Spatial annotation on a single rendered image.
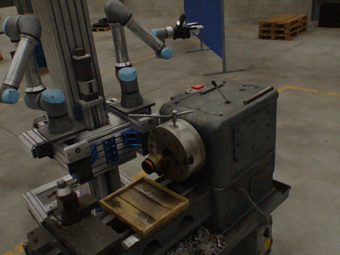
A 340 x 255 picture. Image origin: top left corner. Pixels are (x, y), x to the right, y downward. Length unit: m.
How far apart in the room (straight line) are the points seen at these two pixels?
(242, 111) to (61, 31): 1.13
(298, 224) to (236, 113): 1.47
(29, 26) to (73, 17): 0.35
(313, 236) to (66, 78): 2.13
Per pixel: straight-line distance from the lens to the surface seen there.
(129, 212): 1.77
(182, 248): 2.00
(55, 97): 2.02
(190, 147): 1.70
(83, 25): 2.23
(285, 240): 2.89
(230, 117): 1.77
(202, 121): 1.77
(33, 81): 2.11
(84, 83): 2.18
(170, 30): 2.38
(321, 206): 3.27
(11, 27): 2.05
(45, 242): 1.72
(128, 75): 2.20
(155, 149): 1.75
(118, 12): 2.16
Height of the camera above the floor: 1.97
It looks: 25 degrees down
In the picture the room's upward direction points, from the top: 6 degrees counter-clockwise
